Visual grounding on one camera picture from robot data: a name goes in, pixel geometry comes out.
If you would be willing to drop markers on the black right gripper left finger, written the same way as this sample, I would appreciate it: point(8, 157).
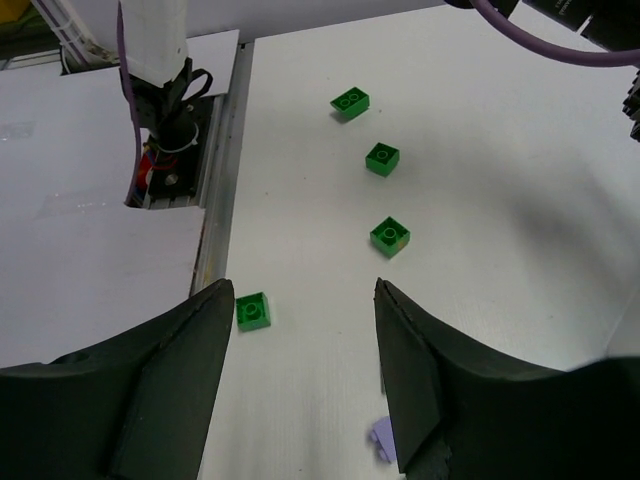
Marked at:
point(135, 406)

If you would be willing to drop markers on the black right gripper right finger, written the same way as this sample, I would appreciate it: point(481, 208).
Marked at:
point(460, 409)

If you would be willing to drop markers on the dark green lego front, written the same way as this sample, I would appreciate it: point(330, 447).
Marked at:
point(252, 312)

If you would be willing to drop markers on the dark green lego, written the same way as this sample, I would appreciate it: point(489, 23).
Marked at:
point(382, 159)
point(351, 103)
point(252, 312)
point(389, 237)

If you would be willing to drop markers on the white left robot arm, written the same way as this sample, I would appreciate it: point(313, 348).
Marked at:
point(157, 75)

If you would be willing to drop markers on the lilac small lego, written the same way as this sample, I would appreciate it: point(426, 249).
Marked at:
point(382, 438)

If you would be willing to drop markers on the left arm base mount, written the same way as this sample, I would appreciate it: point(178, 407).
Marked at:
point(183, 179)

